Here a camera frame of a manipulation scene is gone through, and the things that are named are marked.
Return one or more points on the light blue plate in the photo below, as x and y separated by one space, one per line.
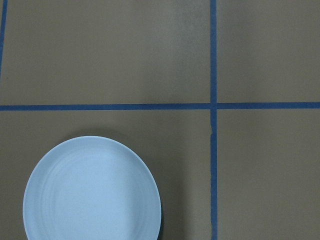
91 188

